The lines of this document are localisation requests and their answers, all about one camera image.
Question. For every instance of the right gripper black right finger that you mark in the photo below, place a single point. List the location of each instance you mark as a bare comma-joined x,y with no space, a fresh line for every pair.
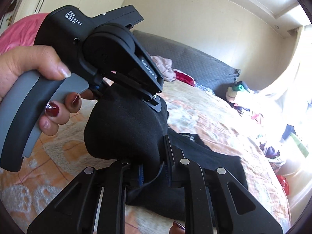
215,201

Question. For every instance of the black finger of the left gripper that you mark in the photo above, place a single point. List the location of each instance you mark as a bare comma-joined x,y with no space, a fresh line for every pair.
154,103

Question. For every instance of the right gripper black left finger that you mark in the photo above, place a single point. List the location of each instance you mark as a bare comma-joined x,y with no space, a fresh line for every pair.
93,202

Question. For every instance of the black garment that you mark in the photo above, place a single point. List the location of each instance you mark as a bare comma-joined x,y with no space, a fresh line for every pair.
122,127

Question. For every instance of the pile of colourful clothes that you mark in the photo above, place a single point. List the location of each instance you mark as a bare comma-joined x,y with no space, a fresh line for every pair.
267,127

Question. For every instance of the right hand red nails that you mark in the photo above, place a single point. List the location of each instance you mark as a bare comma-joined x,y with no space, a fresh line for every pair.
177,228

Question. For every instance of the left hand red nails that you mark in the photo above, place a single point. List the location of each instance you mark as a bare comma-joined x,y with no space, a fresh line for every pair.
45,60

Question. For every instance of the red cloth by headboard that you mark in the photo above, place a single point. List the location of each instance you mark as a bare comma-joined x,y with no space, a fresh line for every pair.
185,78

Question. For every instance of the pale pink crumpled garment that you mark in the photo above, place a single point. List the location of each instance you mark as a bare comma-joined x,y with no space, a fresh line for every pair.
165,67

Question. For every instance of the red plastic bag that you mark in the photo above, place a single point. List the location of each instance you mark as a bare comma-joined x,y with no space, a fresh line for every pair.
284,184

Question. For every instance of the orange white patterned bedspread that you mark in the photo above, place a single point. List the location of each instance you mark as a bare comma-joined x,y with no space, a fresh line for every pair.
56,160

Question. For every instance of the grey quilted headboard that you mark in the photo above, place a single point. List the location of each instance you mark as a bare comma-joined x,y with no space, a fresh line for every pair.
207,71

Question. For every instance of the pink blanket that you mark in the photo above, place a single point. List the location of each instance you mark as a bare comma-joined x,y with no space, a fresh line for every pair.
21,33

